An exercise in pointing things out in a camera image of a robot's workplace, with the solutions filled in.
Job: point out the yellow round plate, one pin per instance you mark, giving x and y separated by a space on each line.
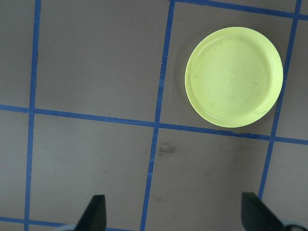
234 77

